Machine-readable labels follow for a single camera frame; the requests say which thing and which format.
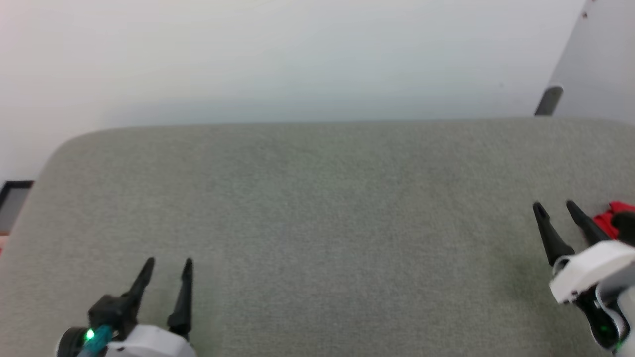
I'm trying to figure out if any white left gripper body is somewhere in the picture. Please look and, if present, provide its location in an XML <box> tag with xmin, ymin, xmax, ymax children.
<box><xmin>105</xmin><ymin>324</ymin><xmax>197</xmax><ymax>357</ymax></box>

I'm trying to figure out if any teal cable connector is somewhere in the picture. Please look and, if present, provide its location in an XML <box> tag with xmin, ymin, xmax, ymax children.
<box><xmin>79</xmin><ymin>324</ymin><xmax>114</xmax><ymax>357</ymax></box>

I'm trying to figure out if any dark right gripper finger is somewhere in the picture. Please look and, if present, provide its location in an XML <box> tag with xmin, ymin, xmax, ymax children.
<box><xmin>532</xmin><ymin>201</ymin><xmax>576</xmax><ymax>267</ymax></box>
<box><xmin>566</xmin><ymin>200</ymin><xmax>612</xmax><ymax>247</ymax></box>

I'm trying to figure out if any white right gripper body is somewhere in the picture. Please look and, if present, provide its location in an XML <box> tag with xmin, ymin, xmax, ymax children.
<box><xmin>549</xmin><ymin>240</ymin><xmax>635</xmax><ymax>305</ymax></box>

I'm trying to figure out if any dark framed panel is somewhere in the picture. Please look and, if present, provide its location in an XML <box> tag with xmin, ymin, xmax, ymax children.
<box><xmin>0</xmin><ymin>180</ymin><xmax>35</xmax><ymax>235</ymax></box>

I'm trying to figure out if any red and white jersey garment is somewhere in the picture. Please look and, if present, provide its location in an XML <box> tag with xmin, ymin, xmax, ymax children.
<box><xmin>593</xmin><ymin>201</ymin><xmax>635</xmax><ymax>241</ymax></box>

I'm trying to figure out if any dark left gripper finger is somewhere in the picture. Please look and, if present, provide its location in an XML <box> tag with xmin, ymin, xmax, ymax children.
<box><xmin>166</xmin><ymin>257</ymin><xmax>194</xmax><ymax>342</ymax></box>
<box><xmin>117</xmin><ymin>256</ymin><xmax>156</xmax><ymax>334</ymax></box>

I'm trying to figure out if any grey metal furniture leg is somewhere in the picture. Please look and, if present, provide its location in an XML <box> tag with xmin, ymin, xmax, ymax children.
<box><xmin>534</xmin><ymin>85</ymin><xmax>564</xmax><ymax>118</ymax></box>

